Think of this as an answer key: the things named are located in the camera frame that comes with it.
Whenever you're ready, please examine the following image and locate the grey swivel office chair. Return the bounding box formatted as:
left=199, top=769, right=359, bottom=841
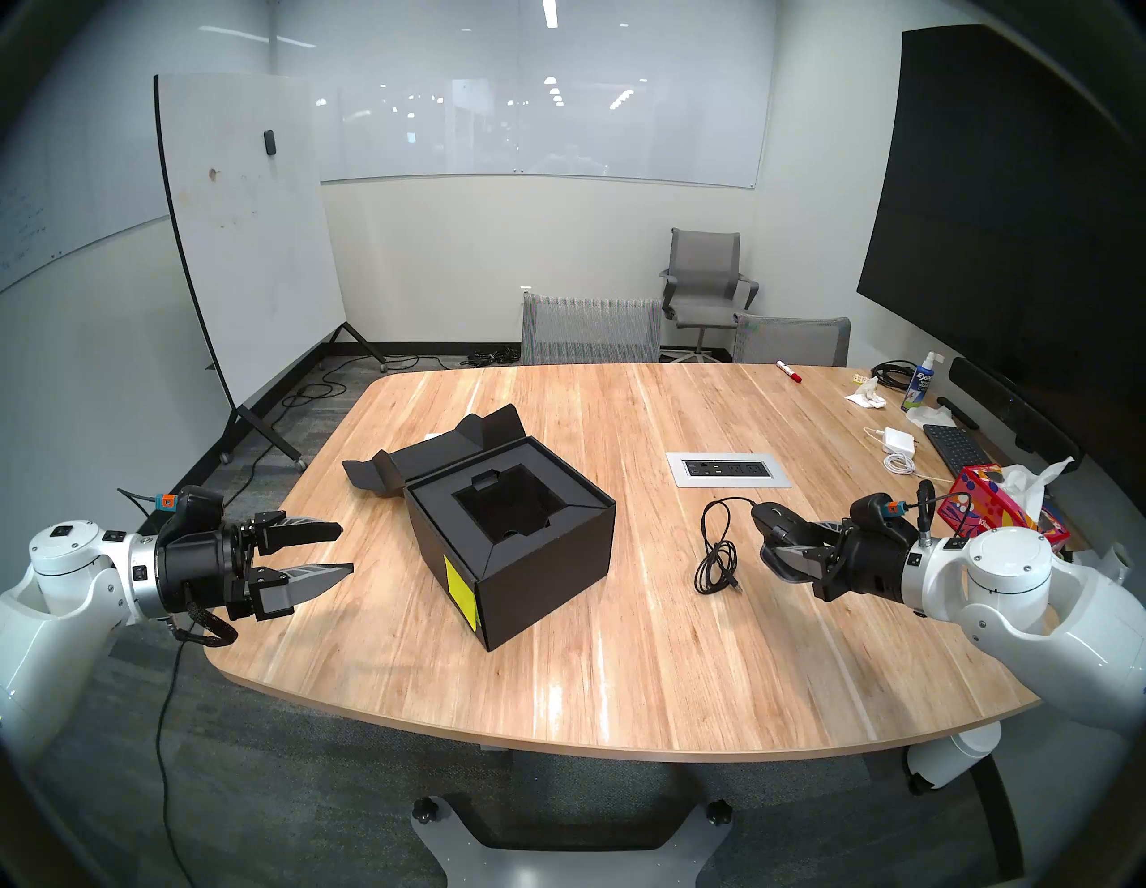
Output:
left=659, top=227, right=760, bottom=363

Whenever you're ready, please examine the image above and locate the colourful tissue box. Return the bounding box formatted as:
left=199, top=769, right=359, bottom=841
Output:
left=937, top=464, right=1071, bottom=549

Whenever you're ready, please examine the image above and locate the large black wall screen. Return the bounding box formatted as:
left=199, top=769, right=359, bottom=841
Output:
left=857, top=24, right=1146, bottom=502

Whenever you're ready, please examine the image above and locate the white wheeled cylinder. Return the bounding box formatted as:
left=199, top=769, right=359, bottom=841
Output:
left=906, top=721, right=1002, bottom=796

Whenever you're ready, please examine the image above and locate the whiteboard cleaner spray bottle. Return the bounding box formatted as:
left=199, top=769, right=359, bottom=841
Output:
left=901, top=351, right=946, bottom=413

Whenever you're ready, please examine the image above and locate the rolling whiteboard on stand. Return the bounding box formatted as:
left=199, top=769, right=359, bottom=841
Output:
left=154, top=73, right=388, bottom=471

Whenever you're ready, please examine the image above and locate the small yellow sticky note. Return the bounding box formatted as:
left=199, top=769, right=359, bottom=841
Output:
left=444, top=554, right=481, bottom=633

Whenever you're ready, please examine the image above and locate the silver table outlet plate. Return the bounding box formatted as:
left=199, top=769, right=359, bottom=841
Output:
left=665, top=451, right=792, bottom=490

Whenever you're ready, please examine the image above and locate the black video sound bar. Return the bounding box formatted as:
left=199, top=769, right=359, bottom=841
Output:
left=940, top=356, right=1084, bottom=474

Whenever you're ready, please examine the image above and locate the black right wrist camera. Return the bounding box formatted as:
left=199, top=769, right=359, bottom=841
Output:
left=846, top=492, right=902, bottom=534

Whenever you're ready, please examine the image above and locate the glass wall board with writing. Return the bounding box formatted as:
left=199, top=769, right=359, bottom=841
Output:
left=0, top=18, right=269, bottom=295

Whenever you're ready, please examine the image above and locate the black mouse cable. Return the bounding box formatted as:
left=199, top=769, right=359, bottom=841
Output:
left=696, top=497, right=762, bottom=596

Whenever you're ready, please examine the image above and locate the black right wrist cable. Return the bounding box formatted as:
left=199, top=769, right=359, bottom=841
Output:
left=900, top=479, right=977, bottom=543

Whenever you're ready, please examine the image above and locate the black hanging robot cable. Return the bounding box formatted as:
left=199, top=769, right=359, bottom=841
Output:
left=154, top=637, right=196, bottom=888

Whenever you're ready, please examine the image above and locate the wide grey mesh chair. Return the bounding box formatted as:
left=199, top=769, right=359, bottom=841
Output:
left=521, top=292, right=663, bottom=365

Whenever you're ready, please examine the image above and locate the black cardboard box with lid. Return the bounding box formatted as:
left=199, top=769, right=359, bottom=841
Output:
left=342, top=404, right=617, bottom=652

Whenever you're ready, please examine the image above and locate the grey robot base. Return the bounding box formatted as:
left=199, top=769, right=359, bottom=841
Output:
left=410, top=795, right=735, bottom=888

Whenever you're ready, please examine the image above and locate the grey fabric chair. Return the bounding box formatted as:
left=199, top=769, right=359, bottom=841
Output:
left=732, top=313, right=851, bottom=368

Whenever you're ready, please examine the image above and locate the black braided cable loop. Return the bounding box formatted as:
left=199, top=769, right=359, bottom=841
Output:
left=166, top=607, right=241, bottom=649

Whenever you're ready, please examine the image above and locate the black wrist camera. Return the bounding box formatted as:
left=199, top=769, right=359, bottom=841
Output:
left=846, top=492, right=902, bottom=534
left=150, top=486, right=225, bottom=538

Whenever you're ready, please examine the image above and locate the white plastic item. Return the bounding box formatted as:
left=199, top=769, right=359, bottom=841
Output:
left=1070, top=542, right=1133, bottom=583

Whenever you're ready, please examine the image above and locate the white tissue in box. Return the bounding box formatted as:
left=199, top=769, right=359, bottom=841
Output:
left=998, top=457, right=1075, bottom=520

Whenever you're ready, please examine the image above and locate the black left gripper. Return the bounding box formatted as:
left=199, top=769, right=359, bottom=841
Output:
left=158, top=512, right=355, bottom=623

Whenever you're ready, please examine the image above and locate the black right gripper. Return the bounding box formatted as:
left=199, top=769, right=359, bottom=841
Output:
left=759, top=518, right=918, bottom=604

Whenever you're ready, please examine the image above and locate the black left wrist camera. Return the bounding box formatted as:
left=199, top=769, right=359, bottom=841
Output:
left=150, top=486, right=225, bottom=538

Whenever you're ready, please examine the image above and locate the black keyboard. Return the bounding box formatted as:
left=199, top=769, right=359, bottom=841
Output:
left=922, top=423, right=995, bottom=475

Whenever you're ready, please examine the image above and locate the white power adapter with cable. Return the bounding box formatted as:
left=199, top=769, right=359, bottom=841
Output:
left=864, top=426, right=919, bottom=475

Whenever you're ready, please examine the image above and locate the large glass wall board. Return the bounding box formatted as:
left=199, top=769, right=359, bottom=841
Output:
left=269, top=0, right=778, bottom=191

